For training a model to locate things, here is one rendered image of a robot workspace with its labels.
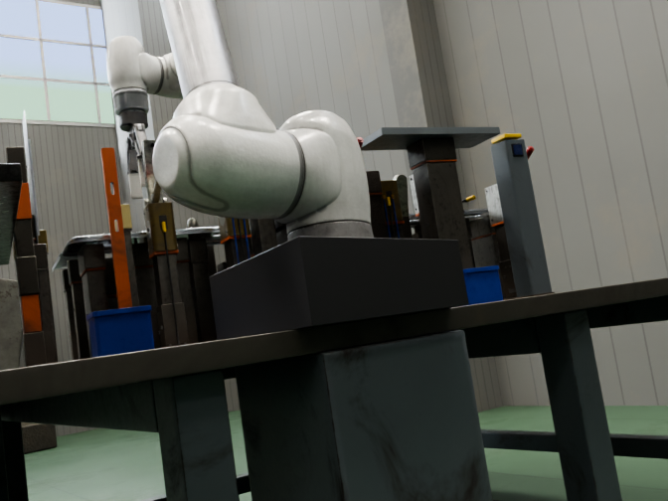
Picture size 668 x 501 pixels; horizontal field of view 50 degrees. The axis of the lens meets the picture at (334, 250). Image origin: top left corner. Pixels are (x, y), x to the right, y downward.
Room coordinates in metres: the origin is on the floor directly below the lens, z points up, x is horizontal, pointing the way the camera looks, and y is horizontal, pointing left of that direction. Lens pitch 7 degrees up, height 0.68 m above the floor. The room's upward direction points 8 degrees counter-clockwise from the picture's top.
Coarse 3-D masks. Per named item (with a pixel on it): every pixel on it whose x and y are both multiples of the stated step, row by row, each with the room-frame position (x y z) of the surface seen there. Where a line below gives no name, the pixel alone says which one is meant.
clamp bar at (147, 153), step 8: (144, 144) 1.69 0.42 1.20; (152, 144) 1.68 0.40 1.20; (144, 152) 1.69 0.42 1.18; (152, 152) 1.70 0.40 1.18; (144, 160) 1.70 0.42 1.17; (144, 168) 1.71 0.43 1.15; (152, 168) 1.70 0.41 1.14; (144, 176) 1.71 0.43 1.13; (152, 176) 1.70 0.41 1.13; (152, 184) 1.71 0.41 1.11; (152, 192) 1.71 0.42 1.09; (160, 200) 1.72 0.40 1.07
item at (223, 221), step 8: (224, 224) 1.73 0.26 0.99; (232, 224) 1.71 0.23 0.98; (240, 224) 1.72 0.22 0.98; (248, 224) 1.73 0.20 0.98; (224, 232) 1.74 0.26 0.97; (232, 232) 1.71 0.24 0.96; (240, 232) 1.72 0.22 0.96; (248, 232) 1.73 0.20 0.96; (224, 240) 1.75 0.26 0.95; (232, 240) 1.72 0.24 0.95; (240, 240) 1.73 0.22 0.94; (248, 240) 1.74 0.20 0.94; (232, 248) 1.72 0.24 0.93; (240, 248) 1.73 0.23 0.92; (248, 248) 1.72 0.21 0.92; (232, 256) 1.73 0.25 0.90; (240, 256) 1.73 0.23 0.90; (248, 256) 1.74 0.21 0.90; (232, 264) 1.74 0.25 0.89
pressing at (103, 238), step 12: (480, 216) 2.37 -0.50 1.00; (192, 228) 1.80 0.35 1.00; (204, 228) 1.81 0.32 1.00; (216, 228) 1.83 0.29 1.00; (72, 240) 1.68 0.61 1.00; (84, 240) 1.68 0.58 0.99; (96, 240) 1.69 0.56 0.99; (108, 240) 1.77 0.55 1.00; (132, 240) 1.82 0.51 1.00; (144, 240) 1.85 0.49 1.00; (216, 240) 2.03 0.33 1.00; (72, 252) 1.87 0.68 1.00; (108, 252) 1.92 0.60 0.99
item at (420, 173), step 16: (416, 144) 1.83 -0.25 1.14; (432, 144) 1.82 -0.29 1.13; (448, 144) 1.84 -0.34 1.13; (416, 160) 1.84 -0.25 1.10; (432, 160) 1.81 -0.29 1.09; (448, 160) 1.84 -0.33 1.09; (416, 176) 1.86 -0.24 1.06; (432, 176) 1.81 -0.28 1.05; (448, 176) 1.84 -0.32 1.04; (416, 192) 1.87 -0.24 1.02; (432, 192) 1.81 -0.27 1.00; (448, 192) 1.83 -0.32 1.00; (432, 208) 1.81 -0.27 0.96; (448, 208) 1.83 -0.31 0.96; (432, 224) 1.82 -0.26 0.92; (448, 224) 1.82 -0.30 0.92; (464, 224) 1.85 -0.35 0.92; (464, 240) 1.84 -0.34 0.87; (464, 256) 1.84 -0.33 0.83
